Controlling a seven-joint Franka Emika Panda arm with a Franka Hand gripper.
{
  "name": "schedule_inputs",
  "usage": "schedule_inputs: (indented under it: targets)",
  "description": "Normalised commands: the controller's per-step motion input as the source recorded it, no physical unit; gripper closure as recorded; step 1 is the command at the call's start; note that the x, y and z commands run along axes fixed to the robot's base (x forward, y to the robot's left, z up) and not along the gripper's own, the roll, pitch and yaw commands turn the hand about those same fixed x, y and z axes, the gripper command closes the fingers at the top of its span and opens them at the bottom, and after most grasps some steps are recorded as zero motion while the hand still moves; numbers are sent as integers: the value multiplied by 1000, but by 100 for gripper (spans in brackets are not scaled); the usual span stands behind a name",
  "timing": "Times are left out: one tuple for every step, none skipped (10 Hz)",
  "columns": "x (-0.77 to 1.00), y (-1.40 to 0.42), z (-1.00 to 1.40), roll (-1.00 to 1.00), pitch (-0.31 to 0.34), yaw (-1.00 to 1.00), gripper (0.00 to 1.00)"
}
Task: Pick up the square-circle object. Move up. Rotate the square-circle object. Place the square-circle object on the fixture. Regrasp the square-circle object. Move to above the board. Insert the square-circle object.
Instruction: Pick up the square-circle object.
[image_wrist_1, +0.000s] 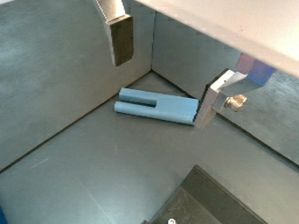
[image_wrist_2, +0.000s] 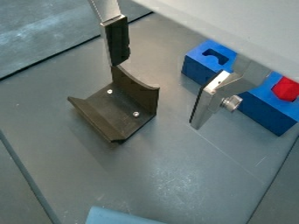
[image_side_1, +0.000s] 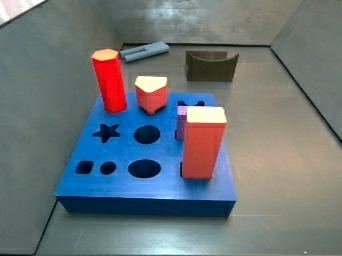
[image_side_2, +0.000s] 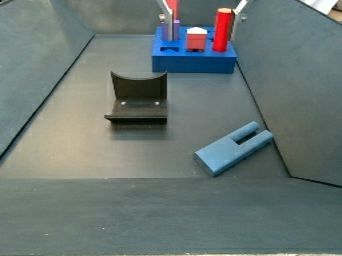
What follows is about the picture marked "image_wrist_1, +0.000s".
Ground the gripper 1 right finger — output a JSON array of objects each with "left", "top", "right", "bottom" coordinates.
[{"left": 193, "top": 53, "right": 276, "bottom": 129}]

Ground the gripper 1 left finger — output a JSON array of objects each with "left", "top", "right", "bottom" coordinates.
[{"left": 93, "top": 0, "right": 134, "bottom": 67}]

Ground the blue square-circle object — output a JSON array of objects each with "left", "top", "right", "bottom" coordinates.
[{"left": 114, "top": 88, "right": 198, "bottom": 125}]

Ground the black curved fixture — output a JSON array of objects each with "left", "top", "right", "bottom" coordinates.
[{"left": 141, "top": 165, "right": 268, "bottom": 224}]

